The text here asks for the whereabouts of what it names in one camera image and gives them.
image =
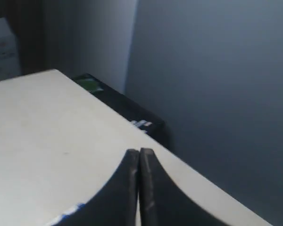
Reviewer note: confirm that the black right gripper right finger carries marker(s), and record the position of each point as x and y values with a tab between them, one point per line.
162	202

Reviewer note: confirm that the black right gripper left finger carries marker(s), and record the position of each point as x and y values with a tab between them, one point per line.
114	204

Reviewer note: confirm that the blue-capped tube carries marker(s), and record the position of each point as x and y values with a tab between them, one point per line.
68	210

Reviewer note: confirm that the black box beside table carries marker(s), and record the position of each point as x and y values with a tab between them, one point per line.
140	117

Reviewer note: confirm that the white cardboard box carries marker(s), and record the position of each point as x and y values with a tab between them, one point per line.
9	58

